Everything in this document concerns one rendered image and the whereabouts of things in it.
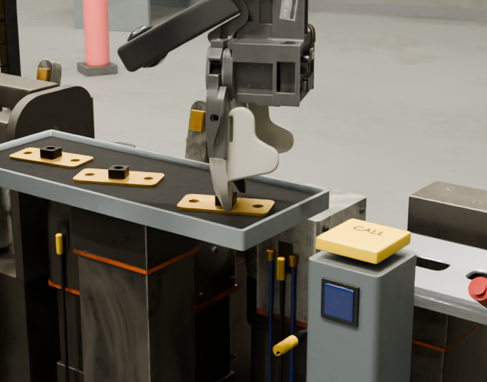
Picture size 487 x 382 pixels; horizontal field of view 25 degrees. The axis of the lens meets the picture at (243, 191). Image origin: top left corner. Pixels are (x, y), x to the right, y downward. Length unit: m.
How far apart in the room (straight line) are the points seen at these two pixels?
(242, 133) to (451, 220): 0.55
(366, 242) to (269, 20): 0.20
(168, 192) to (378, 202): 3.62
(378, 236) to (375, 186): 3.91
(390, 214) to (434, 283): 3.24
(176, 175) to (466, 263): 0.40
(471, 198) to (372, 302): 0.56
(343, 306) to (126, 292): 0.25
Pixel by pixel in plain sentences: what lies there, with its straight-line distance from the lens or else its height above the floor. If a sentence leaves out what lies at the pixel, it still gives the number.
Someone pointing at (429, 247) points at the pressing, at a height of 1.00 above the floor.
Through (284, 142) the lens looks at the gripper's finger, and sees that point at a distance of 1.00.
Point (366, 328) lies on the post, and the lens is 0.93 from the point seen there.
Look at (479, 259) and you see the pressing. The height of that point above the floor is 1.00.
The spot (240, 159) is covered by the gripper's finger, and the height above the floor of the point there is 1.22.
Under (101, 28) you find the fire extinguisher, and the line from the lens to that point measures 7.02.
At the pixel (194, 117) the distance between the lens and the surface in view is 1.63.
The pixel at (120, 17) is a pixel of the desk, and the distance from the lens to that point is 8.58.
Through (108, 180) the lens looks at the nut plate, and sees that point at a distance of 1.07.
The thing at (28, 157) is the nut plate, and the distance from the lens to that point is 1.16.
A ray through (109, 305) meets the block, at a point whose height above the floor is 1.04.
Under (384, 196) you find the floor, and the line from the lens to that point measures 4.71.
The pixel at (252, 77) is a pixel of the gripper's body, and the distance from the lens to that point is 0.94.
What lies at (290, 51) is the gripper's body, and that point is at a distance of 0.92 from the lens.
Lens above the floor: 1.49
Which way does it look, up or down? 18 degrees down
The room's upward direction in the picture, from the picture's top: straight up
